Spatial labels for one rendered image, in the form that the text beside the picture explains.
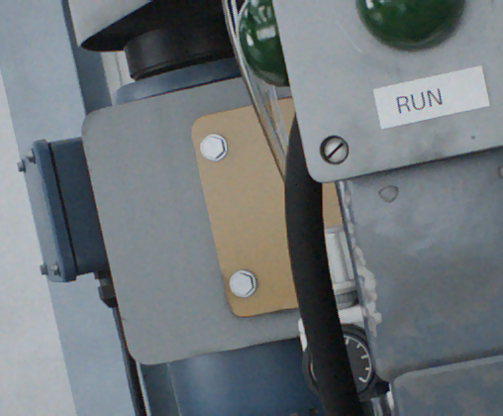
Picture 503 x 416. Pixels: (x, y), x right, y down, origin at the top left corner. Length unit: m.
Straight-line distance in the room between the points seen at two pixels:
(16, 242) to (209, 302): 5.16
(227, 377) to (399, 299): 0.46
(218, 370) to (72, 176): 0.15
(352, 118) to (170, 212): 0.47
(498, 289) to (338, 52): 0.09
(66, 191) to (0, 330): 5.20
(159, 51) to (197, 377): 0.21
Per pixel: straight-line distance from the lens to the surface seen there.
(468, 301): 0.42
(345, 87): 0.37
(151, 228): 0.83
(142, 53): 0.89
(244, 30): 0.39
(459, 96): 0.37
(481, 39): 0.37
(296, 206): 0.43
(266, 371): 0.85
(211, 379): 0.87
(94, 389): 5.47
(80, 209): 0.85
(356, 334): 0.62
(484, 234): 0.41
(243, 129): 0.81
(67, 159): 0.86
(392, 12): 0.36
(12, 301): 6.01
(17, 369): 6.05
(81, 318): 5.44
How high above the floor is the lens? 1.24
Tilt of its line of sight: 3 degrees down
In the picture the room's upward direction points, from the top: 12 degrees counter-clockwise
